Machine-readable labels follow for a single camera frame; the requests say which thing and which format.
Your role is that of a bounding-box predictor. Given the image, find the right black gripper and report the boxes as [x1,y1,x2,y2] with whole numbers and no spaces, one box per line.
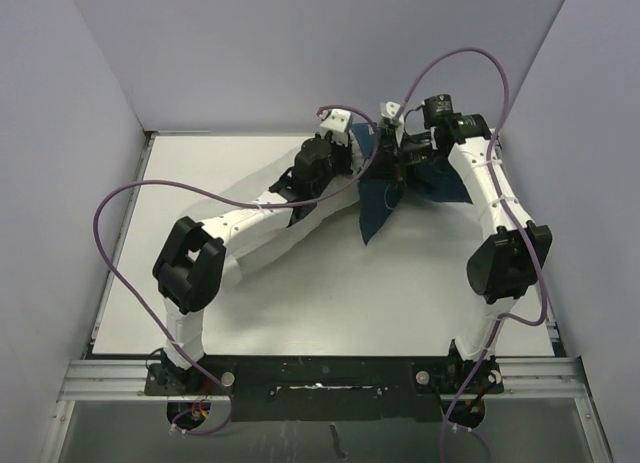
[357,128,441,183]

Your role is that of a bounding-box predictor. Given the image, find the dark blue embroidered pillowcase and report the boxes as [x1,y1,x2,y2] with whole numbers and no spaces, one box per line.
[349,121,474,247]

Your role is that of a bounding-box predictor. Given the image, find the white pillow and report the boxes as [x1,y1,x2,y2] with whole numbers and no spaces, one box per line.
[198,131,365,288]

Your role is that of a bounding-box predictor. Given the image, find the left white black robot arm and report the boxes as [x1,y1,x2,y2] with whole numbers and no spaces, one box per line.
[152,130,371,394]

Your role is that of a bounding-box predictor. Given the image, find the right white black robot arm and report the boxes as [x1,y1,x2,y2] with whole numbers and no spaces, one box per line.
[382,94,552,392]

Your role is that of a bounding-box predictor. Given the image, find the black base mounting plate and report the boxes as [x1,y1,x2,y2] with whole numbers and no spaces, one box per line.
[144,354,504,429]

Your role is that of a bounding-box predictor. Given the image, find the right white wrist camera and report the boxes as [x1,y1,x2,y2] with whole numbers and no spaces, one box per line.
[380,101,405,135]

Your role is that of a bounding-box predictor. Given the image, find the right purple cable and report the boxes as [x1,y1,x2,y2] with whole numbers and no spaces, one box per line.
[397,46,549,463]

